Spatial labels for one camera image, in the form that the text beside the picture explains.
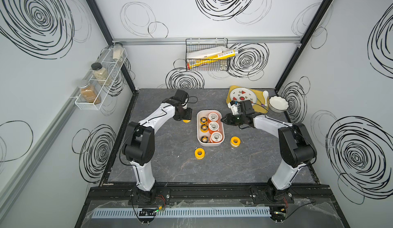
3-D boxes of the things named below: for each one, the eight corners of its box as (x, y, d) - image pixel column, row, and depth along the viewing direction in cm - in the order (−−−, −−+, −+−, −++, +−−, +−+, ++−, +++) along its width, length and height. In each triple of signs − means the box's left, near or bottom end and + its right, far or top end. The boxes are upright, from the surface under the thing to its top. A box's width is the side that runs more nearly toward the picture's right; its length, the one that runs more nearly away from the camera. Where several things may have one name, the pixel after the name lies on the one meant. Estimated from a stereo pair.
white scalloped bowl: (270, 113, 109) (272, 110, 106) (265, 99, 117) (266, 96, 114) (289, 113, 109) (292, 110, 106) (283, 99, 117) (285, 96, 114)
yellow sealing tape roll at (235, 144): (231, 147, 92) (231, 145, 90) (229, 138, 96) (230, 136, 94) (240, 147, 92) (241, 145, 90) (238, 138, 96) (239, 136, 94)
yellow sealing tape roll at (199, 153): (194, 159, 87) (194, 158, 86) (194, 149, 91) (194, 147, 89) (204, 159, 87) (205, 158, 86) (204, 149, 91) (204, 147, 89)
